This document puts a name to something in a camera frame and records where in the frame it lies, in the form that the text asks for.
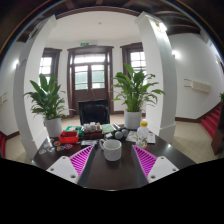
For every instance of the black flat device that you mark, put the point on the black flat device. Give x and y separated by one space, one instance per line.
89 142

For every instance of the clear bottle with yellow cap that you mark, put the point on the clear bottle with yellow cap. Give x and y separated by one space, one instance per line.
142 134

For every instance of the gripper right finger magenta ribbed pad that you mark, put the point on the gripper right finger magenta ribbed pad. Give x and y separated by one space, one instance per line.
153 168

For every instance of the left wall radiator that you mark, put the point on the left wall radiator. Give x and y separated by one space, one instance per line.
3 99

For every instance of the red plastic box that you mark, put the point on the red plastic box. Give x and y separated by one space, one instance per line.
69 137

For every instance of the left potted green plant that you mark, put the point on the left potted green plant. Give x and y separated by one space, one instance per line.
47 102

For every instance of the colourful round stickers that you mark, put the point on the colourful round stickers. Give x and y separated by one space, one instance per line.
53 144

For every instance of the black office chair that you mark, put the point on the black office chair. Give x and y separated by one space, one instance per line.
94 111

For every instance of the left white pillar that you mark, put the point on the left white pillar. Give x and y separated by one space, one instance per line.
31 127

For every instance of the wall radiator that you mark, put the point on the wall radiator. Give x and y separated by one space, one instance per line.
199 86
3 99

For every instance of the right window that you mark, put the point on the right window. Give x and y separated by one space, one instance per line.
133 54

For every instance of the dark wooden double door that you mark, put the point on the dark wooden double door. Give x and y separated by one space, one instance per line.
89 73

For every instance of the left window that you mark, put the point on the left window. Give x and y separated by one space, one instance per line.
50 62

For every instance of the right white pillar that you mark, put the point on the right white pillar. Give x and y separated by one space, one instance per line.
161 63

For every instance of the grey ball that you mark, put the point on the grey ball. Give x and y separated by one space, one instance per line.
118 135
125 132

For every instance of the green box behind red box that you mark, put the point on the green box behind red box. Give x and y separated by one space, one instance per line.
74 128

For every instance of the brown tray with small cups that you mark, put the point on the brown tray with small cups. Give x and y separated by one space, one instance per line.
92 130

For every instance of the right wall radiator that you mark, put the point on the right wall radiator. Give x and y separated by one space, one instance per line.
199 86

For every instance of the potted green plant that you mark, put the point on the potted green plant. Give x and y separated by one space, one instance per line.
134 91
47 102

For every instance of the green book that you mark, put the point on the green book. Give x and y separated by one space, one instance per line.
107 128

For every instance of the green exit sign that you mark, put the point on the green exit sign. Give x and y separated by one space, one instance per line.
84 44

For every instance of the red carpet stairs right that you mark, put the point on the red carpet stairs right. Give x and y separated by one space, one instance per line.
210 121

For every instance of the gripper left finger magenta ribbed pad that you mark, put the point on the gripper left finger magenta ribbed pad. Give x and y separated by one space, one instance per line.
71 168

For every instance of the white ceramic mug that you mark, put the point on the white ceramic mug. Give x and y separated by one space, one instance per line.
112 149

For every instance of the window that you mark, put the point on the window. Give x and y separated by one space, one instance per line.
133 54
50 62

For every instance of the white pillar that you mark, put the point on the white pillar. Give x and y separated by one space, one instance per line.
31 127
161 63

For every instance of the white printed paper sheet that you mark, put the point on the white printed paper sheet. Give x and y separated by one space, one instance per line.
132 137

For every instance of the right potted green plant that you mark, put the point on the right potted green plant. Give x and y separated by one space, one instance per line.
134 91

